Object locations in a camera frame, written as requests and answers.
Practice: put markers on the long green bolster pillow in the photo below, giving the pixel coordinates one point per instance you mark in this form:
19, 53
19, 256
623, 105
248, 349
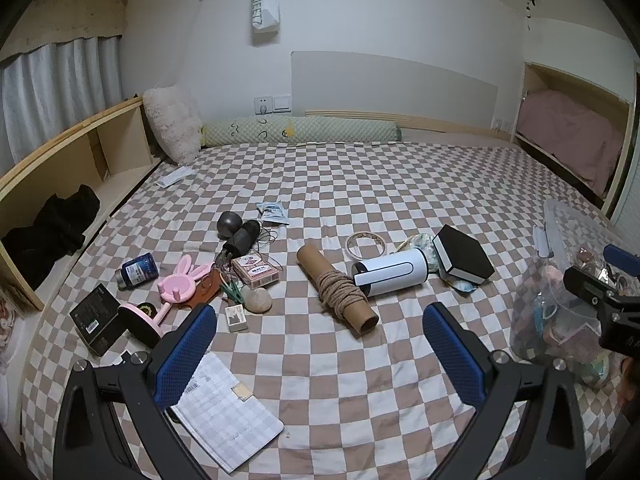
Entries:
300, 130

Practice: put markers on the green clothespin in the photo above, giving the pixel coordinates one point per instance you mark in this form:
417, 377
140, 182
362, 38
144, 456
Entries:
232, 291

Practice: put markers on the small blue white packet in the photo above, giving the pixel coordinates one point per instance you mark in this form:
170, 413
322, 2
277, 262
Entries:
272, 212

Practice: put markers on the white hanging bag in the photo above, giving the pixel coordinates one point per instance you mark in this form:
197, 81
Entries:
264, 5

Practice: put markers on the brown leather piece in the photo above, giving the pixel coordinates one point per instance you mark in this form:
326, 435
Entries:
207, 292

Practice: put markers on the black cloth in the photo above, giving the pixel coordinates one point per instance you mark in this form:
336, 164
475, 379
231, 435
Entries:
50, 230

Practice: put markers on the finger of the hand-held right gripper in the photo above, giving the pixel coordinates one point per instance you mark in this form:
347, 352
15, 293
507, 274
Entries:
620, 253
585, 285

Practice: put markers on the cardboard tube with twine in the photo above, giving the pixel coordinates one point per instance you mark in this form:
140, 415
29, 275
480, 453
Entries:
320, 266

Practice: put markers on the wooden bedside shelf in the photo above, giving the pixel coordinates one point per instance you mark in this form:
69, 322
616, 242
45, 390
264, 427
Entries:
120, 135

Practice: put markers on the small white box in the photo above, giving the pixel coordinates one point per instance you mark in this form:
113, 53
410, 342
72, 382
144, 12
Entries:
236, 318

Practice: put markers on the wooden headboard rail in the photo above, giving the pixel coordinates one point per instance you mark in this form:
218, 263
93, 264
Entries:
450, 124

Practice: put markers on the light blue packet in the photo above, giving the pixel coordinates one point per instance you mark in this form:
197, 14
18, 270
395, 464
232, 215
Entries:
462, 286

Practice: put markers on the checkered blanket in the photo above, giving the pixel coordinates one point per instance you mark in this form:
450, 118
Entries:
350, 375

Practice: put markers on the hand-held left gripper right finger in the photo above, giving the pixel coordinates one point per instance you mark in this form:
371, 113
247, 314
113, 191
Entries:
450, 355

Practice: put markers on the fluffy white pillow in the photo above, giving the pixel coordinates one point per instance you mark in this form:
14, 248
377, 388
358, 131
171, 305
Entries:
170, 120

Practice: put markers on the beige curtain valance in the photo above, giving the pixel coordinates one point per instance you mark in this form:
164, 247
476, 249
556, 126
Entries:
70, 17

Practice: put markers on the pink bedding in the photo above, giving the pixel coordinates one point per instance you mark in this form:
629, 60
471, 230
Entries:
570, 135

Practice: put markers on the black round coaster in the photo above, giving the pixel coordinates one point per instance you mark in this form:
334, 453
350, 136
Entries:
145, 308

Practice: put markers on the white paper packet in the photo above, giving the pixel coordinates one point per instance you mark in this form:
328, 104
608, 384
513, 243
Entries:
175, 177

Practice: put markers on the clear plastic container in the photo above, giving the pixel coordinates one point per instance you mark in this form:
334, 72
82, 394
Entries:
550, 280

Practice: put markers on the black and white box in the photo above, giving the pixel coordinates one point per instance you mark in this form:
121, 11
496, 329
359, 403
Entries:
462, 252

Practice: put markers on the wooden alcove frame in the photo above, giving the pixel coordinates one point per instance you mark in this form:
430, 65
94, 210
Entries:
530, 80

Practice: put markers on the white cylindrical device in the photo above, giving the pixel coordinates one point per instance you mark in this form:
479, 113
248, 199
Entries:
395, 270

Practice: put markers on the white tape roll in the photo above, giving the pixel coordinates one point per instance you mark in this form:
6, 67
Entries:
351, 250

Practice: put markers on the pink rabbit stand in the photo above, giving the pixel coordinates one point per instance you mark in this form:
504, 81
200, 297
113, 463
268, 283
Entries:
175, 285

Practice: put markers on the black cylinder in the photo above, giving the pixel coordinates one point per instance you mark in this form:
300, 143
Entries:
243, 240

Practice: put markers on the dark metal ball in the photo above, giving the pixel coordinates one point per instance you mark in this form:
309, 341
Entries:
228, 224

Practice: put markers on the beige stone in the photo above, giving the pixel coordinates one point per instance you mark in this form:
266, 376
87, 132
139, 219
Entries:
257, 302

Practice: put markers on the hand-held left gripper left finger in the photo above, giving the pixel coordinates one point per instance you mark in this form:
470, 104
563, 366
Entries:
185, 355

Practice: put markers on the flat black box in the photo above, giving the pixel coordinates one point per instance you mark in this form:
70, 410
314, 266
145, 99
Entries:
92, 317

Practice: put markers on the white curtain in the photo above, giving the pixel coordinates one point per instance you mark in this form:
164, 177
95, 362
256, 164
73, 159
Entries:
60, 95

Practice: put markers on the pink card box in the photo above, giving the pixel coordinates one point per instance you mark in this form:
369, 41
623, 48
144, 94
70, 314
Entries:
255, 271

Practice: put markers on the white grid notebook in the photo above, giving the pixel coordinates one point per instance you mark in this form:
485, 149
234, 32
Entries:
225, 415

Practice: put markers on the white wall switch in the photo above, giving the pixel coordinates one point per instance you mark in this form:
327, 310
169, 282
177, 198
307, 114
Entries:
282, 103

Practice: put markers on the white wall socket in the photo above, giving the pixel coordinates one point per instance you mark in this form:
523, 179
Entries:
262, 105

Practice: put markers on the blue jar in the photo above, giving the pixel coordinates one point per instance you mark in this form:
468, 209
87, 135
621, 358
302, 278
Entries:
139, 270

